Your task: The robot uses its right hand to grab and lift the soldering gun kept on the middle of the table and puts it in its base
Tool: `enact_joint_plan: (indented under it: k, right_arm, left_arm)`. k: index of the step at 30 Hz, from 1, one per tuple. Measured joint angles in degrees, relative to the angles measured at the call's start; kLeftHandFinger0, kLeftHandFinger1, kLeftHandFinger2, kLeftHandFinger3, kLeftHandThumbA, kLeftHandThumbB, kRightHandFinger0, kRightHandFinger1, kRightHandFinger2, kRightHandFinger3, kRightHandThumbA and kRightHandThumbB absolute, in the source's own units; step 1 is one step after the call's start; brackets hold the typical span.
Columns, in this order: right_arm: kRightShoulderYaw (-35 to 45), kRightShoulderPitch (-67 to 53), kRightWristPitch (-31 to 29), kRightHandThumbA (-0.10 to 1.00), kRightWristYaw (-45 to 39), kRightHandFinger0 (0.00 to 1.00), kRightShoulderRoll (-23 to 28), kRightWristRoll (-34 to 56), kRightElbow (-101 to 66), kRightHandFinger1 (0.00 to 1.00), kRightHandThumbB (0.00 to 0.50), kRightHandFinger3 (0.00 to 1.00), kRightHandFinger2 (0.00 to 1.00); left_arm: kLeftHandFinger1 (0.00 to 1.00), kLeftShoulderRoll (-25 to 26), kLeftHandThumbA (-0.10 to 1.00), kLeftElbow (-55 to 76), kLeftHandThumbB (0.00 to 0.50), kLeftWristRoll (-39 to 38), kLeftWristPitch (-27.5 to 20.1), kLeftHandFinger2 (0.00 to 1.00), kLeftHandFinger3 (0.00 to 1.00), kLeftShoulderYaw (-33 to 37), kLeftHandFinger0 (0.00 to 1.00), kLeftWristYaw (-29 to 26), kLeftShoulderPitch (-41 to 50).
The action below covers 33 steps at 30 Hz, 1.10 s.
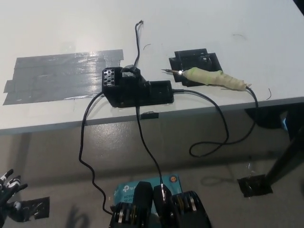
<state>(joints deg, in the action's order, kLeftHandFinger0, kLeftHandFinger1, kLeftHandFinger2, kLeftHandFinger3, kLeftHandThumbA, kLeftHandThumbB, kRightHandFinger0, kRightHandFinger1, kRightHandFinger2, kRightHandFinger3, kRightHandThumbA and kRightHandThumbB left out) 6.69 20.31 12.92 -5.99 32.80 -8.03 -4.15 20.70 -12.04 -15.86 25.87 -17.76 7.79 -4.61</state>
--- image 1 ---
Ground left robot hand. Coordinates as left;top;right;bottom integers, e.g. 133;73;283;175
0;169;29;223

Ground black soldering iron cable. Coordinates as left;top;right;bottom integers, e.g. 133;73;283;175
171;85;259;158

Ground tape-wrapped soldering iron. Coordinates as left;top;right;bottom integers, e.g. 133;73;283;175
161;67;253;92

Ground black robot torso blocks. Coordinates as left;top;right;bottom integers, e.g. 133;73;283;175
109;181;212;228

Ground black soldering station base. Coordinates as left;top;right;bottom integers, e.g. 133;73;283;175
101;64;175;109

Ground black floor tape patch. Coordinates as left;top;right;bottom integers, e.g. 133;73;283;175
14;196;50;221

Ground teal tp-link box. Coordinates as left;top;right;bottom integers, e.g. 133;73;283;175
114;174;183;214

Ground black printed holder plate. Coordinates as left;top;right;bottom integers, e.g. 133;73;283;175
169;48;224;87

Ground black floor tape under pole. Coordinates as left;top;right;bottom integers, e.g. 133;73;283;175
237;174;273;198

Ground black stand pole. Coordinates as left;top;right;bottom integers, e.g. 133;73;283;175
265;116;304;185

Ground black power cable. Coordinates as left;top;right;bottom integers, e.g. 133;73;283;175
78;92;114;214

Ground grey duct tape patch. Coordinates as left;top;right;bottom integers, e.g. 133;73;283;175
2;49;125;106

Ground black cable to robot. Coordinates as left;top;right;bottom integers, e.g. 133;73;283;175
135;105;164;190

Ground thin black wire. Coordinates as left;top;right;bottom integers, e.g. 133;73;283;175
134;20;144;66

